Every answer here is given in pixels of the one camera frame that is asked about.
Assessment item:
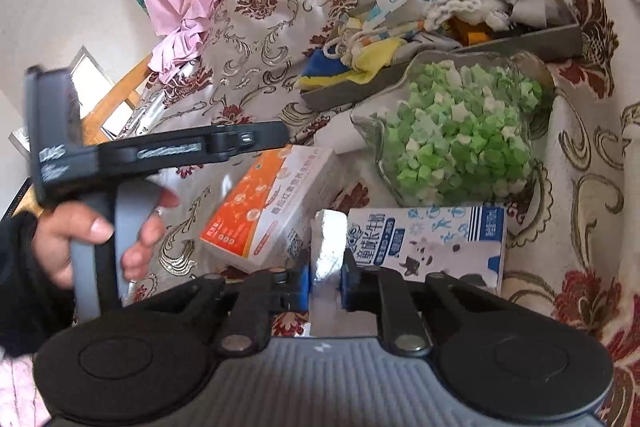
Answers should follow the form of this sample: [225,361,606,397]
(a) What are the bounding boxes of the pastel striped baby garment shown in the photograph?
[345,18,452,58]

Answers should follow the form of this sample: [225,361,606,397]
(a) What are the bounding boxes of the pile of green paper stars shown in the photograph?
[382,59,543,205]

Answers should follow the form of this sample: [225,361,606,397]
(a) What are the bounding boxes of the blue and white milk carton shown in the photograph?
[346,204,507,295]

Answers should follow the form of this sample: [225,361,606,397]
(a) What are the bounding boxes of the orange and white box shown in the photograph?
[200,144,346,274]

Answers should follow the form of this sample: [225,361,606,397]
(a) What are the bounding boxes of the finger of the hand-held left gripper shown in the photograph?
[251,121,292,154]

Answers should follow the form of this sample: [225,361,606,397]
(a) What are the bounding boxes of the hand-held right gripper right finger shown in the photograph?
[339,264,495,356]

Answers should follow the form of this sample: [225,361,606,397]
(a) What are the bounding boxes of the person's pink clothing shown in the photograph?
[0,354,53,427]

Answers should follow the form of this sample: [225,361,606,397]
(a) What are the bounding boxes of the person's left hand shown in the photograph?
[32,187,181,292]

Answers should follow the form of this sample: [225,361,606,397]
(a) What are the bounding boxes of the orange fabric band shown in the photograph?
[450,19,492,46]

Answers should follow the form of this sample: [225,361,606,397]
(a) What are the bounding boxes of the grey window frame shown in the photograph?
[67,47,118,108]

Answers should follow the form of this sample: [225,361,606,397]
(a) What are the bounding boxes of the glass jar of green stars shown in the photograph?
[350,52,556,208]

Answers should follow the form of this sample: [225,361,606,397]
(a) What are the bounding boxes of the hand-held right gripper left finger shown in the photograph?
[162,267,310,354]

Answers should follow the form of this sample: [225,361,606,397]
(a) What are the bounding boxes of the floral satin bedspread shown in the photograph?
[75,0,640,427]

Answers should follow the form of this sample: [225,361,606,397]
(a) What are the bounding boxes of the grey tray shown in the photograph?
[300,0,583,112]

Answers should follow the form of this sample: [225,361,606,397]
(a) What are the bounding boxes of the dark striped sock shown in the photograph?
[492,19,551,40]

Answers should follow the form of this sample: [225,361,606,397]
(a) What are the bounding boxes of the cartoon print towel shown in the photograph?
[300,0,536,90]

